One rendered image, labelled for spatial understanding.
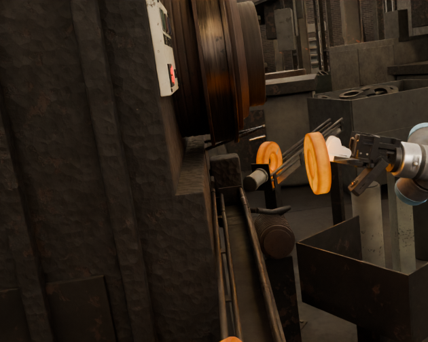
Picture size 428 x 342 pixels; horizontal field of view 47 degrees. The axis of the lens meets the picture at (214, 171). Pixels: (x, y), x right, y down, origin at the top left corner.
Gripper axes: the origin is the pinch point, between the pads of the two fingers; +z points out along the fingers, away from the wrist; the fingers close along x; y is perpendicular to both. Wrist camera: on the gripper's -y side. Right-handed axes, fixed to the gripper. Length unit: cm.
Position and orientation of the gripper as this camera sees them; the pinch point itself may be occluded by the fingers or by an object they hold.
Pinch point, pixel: (316, 155)
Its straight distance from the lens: 128.3
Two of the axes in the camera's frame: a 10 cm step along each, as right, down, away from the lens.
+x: 0.1, 2.0, -9.8
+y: 1.5, -9.7, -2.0
